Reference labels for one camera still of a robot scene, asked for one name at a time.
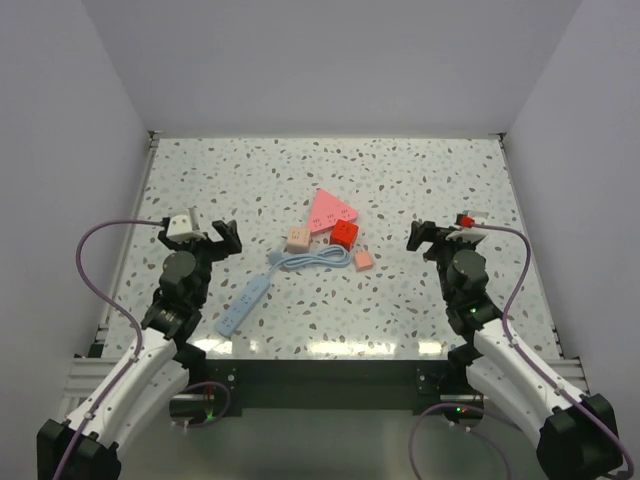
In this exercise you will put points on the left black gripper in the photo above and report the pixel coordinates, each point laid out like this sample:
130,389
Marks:
231,244

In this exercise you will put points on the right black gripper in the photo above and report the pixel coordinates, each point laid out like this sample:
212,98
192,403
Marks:
427,232

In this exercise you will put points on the beige cube socket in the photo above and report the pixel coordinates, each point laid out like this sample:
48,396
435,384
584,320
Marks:
298,240

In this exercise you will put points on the red cube socket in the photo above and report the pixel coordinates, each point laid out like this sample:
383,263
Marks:
344,234

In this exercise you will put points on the pink triangular power socket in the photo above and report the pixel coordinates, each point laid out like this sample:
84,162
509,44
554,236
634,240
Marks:
326,211

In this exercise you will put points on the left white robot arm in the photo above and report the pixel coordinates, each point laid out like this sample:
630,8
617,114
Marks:
160,364

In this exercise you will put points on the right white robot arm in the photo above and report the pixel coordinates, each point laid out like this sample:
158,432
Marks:
574,434

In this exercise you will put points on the small pink plug adapter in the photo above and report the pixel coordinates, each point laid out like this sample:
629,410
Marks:
363,261

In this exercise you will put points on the light blue power strip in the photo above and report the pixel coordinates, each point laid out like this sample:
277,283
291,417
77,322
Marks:
243,305

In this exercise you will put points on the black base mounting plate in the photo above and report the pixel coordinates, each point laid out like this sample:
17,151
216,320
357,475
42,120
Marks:
406,385

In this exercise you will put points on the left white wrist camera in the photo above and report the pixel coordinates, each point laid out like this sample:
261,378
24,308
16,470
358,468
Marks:
185,220

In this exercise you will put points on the aluminium frame rail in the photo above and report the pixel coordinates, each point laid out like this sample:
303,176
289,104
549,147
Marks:
85,376

